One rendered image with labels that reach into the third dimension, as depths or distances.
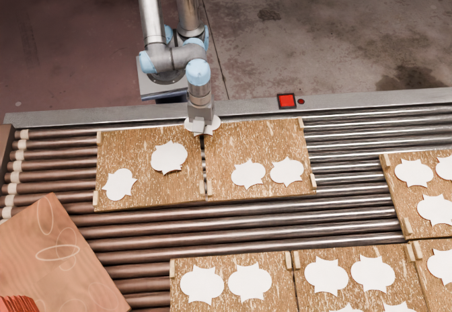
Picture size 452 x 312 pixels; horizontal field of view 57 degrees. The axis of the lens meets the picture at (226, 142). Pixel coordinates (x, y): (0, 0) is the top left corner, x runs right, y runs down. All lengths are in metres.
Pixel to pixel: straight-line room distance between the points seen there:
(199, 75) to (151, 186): 0.51
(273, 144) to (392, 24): 2.31
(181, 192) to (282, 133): 0.48
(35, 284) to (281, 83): 2.22
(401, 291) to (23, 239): 1.25
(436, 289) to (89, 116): 1.47
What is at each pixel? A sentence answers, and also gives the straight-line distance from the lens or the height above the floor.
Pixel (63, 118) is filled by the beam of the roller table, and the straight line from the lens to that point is 1.89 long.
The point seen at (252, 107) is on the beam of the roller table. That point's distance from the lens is 1.80.
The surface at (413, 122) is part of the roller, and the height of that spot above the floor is 0.91.
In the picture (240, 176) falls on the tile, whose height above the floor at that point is 0.95.
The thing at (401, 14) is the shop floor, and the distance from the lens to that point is 3.90.
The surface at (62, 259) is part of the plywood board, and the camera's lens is 1.46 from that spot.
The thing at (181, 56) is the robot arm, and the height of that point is 1.36.
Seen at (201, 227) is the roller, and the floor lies 0.91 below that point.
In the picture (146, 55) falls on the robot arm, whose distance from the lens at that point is 1.40.
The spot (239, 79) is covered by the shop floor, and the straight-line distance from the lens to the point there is 3.11.
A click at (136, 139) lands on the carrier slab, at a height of 0.94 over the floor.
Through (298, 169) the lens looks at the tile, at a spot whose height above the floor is 0.95.
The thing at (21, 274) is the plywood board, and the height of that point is 1.04.
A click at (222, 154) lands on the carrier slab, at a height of 0.94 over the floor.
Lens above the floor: 2.35
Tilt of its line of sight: 58 degrees down
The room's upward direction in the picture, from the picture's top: straight up
